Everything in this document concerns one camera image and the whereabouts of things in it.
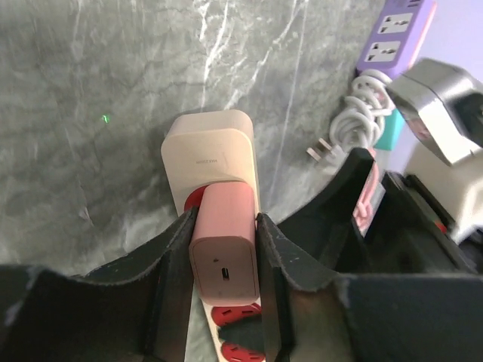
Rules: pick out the salmon plug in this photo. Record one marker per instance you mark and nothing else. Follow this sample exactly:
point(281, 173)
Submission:
point(222, 250)

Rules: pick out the teal power strip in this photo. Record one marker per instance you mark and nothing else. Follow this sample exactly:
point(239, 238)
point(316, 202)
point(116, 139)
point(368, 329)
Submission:
point(393, 126)

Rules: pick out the beige power strip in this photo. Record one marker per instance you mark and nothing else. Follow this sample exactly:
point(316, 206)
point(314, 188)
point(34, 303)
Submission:
point(199, 150)

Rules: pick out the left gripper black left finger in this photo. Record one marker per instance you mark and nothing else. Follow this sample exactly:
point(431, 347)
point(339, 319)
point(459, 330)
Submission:
point(135, 308)

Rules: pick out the purple power strip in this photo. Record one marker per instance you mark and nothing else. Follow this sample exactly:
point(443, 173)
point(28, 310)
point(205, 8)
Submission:
point(397, 37)

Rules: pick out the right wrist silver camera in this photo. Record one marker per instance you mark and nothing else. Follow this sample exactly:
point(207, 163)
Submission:
point(442, 105)

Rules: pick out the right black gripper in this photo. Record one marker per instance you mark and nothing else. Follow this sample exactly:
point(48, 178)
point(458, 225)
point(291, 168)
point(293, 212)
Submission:
point(409, 232)

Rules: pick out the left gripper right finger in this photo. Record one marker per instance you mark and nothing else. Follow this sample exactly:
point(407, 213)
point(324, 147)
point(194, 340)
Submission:
point(311, 313)

